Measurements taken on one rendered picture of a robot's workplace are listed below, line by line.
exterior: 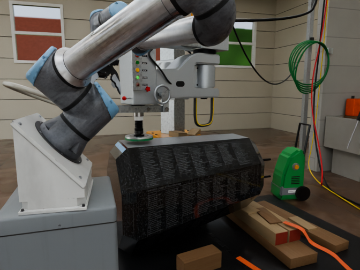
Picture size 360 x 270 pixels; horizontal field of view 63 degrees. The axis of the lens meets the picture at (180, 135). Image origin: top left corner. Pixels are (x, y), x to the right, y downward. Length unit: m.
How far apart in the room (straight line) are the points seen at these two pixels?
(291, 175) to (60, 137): 2.85
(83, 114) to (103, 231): 0.43
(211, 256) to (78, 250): 1.22
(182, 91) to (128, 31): 1.52
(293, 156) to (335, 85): 1.79
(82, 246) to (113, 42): 0.71
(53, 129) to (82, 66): 0.28
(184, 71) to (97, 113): 1.35
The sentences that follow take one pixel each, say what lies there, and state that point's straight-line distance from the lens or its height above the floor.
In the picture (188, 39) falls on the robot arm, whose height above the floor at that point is 1.43.
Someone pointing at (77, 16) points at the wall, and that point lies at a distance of 8.43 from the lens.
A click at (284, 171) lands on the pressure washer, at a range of 3.57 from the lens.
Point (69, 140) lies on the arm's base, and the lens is 1.16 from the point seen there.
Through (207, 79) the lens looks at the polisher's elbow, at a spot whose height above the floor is 1.34.
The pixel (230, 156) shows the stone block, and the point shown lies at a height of 0.73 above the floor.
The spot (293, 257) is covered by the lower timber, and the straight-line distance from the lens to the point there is 2.38.
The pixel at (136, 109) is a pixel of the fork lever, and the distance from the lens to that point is 2.21.
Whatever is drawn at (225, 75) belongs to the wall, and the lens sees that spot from 9.12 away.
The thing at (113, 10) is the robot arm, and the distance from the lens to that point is 1.31.
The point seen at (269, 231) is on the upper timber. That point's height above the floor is 0.17.
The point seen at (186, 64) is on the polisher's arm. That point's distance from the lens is 2.41.
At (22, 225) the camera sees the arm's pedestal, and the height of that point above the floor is 0.82.
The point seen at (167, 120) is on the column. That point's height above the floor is 0.93.
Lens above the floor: 1.27
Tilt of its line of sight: 9 degrees down
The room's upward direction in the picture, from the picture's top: straight up
